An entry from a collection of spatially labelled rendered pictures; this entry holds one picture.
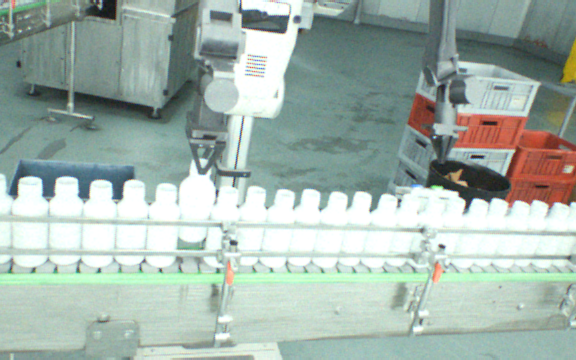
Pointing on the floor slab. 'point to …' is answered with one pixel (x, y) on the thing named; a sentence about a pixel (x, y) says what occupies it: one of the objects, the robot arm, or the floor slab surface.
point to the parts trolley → (572, 110)
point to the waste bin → (495, 185)
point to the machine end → (119, 53)
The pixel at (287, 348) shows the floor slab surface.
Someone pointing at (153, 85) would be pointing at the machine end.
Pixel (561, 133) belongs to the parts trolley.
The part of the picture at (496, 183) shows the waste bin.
